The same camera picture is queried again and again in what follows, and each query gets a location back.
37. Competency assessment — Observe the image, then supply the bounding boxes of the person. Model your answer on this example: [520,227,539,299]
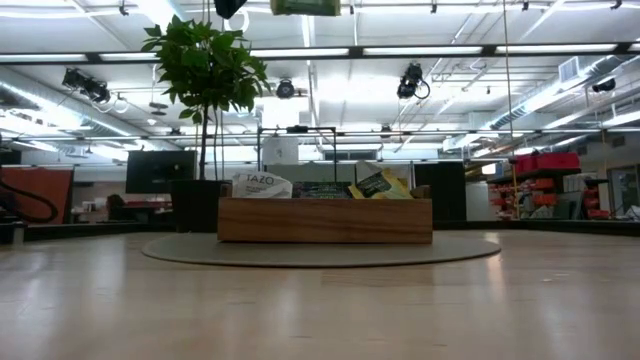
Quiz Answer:
[105,193,129,222]

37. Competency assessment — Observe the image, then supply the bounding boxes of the orange partition panel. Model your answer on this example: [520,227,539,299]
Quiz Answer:
[0,167,75,225]

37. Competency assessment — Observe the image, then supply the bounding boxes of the red storage bin shelf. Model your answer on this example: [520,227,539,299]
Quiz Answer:
[487,152,584,221]

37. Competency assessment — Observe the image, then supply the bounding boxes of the overhead light bar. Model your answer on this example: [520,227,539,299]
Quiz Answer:
[0,42,640,65]

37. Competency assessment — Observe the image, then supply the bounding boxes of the black partition panel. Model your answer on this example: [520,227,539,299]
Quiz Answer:
[413,160,467,223]

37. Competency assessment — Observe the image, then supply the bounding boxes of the black background rig frame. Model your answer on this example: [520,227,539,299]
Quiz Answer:
[256,124,339,184]

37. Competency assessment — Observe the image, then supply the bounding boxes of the black aluminium table frame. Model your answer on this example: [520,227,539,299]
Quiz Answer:
[0,219,640,246]

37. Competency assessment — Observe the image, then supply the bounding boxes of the round grey mat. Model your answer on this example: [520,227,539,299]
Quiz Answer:
[141,232,502,269]

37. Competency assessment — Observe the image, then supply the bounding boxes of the yellow tea packet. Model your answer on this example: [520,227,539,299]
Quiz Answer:
[269,0,342,17]
[382,172,414,200]
[348,170,396,200]

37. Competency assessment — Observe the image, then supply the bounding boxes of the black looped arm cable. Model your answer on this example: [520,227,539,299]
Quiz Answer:
[0,178,60,225]

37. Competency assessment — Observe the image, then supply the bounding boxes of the black wall screen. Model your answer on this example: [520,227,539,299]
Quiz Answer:
[125,149,199,195]

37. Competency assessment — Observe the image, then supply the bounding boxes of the wooden organizer box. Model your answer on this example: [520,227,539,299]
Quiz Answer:
[217,197,434,245]

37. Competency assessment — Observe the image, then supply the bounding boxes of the round black ceiling lamp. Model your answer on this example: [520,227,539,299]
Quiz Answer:
[275,78,296,100]

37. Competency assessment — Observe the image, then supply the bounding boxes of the black overhead camera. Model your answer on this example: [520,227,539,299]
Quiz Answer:
[397,62,431,100]
[61,67,112,105]

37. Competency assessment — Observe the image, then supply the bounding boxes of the orange white tea packet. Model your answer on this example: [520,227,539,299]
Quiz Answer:
[231,171,294,200]

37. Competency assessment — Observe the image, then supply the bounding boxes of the green potted plant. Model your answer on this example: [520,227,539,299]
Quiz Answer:
[141,14,271,235]

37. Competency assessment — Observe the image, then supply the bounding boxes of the dark blue tea packet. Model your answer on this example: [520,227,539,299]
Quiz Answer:
[292,180,353,200]

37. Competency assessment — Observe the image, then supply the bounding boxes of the black shelf red boxes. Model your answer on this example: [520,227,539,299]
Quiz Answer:
[583,178,610,220]

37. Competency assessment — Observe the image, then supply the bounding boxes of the white ceiling vent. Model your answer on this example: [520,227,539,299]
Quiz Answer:
[558,56,581,84]

